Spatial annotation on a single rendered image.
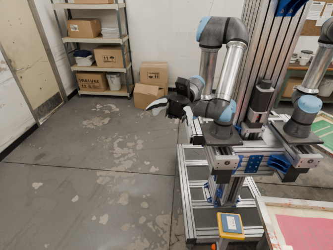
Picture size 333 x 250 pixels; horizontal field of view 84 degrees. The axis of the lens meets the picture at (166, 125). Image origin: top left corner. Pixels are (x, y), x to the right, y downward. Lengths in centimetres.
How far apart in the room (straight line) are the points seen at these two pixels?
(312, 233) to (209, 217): 96
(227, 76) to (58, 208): 229
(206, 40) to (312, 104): 71
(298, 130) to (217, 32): 79
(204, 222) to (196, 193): 32
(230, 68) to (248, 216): 161
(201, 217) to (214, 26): 167
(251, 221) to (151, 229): 99
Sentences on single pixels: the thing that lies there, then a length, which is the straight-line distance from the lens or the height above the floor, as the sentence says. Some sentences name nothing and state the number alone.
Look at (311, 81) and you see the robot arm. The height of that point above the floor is 156.
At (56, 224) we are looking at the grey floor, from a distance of 251.
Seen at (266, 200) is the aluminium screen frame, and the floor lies 99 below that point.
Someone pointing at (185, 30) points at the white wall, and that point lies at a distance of 427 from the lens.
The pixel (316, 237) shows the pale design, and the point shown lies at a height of 96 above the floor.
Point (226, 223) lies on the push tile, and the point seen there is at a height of 97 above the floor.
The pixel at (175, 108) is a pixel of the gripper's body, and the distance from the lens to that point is 67.
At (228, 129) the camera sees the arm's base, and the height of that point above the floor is 132.
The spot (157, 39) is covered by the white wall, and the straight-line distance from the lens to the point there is 435.
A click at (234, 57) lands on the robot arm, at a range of 92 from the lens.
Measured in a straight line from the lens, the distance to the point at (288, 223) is 134.
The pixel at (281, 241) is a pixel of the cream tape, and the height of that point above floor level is 96.
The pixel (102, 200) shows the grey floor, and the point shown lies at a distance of 248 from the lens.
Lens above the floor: 199
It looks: 35 degrees down
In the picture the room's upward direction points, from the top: straight up
